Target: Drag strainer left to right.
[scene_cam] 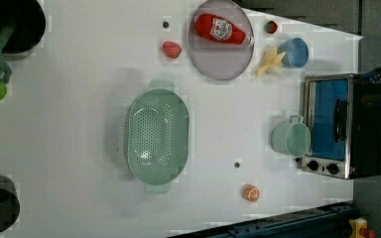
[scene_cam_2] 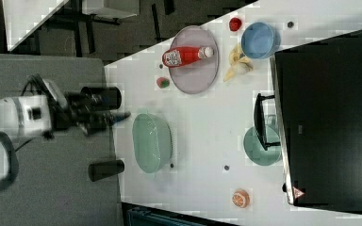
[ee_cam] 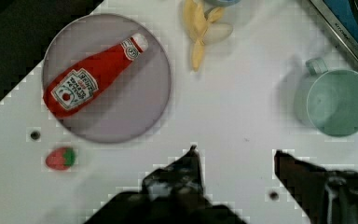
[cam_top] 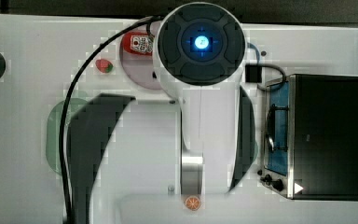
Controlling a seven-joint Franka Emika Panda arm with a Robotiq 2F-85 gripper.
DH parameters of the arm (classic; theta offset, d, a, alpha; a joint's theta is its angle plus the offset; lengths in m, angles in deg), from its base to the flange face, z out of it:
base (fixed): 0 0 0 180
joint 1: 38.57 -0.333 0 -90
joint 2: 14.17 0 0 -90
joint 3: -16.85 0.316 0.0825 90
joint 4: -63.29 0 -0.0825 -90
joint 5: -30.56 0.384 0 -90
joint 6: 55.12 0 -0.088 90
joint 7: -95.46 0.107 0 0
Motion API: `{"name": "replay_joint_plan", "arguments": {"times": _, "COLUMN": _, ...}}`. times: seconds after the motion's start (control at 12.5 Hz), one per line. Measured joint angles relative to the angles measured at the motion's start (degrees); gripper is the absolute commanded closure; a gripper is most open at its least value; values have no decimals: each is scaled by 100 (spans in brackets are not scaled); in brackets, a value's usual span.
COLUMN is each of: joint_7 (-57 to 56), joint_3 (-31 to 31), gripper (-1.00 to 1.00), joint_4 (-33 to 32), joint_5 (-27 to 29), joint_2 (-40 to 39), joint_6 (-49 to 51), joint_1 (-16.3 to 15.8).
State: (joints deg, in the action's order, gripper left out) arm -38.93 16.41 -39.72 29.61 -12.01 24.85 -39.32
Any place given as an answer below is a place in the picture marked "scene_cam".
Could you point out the green oval plastic strainer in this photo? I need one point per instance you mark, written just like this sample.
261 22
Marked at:
158 126

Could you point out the purple round plate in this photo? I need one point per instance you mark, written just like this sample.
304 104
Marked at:
215 60

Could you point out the red toy strawberry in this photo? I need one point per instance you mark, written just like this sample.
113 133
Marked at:
171 49

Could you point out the toy orange half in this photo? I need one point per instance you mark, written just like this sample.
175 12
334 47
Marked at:
251 192

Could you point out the red ketchup bottle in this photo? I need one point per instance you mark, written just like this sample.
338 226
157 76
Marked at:
217 29

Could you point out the yellow toy banana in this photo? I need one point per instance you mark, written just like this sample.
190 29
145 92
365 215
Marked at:
272 63

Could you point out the mint green mug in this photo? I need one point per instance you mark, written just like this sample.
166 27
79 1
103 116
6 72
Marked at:
292 138

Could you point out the small red green strawberry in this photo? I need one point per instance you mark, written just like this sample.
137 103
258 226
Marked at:
271 27

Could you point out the blue plastic cup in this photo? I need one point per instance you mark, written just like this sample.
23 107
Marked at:
296 53

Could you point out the black silver toaster oven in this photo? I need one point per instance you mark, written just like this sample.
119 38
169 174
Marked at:
343 113

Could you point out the black cylinder holder top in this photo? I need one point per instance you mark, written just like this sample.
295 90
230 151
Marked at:
28 20

